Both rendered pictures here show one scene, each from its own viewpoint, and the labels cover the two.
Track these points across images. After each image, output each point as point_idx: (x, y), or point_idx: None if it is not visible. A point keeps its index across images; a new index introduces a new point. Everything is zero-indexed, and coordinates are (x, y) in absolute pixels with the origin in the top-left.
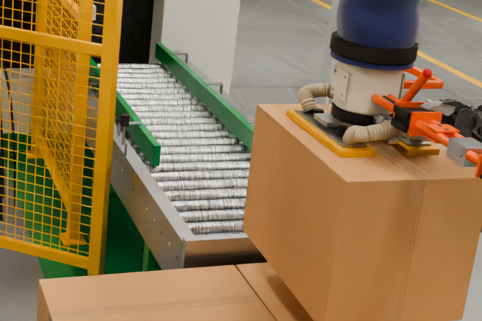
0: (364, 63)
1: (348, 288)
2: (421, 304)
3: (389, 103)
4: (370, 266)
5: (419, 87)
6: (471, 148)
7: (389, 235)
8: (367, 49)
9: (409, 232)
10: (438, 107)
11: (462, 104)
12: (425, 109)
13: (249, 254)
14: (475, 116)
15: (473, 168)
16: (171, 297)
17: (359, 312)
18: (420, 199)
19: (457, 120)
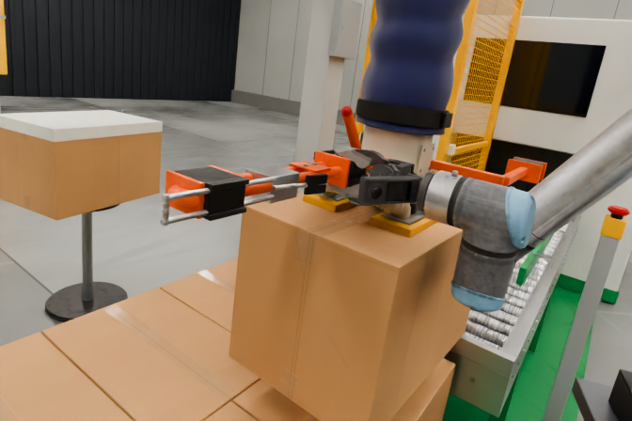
0: (360, 117)
1: (245, 322)
2: (313, 392)
3: None
4: (263, 311)
5: (347, 131)
6: (250, 170)
7: (279, 284)
8: (360, 101)
9: (299, 292)
10: (349, 154)
11: (380, 157)
12: (336, 152)
13: None
14: None
15: (407, 256)
16: None
17: (256, 356)
18: (309, 257)
19: (371, 176)
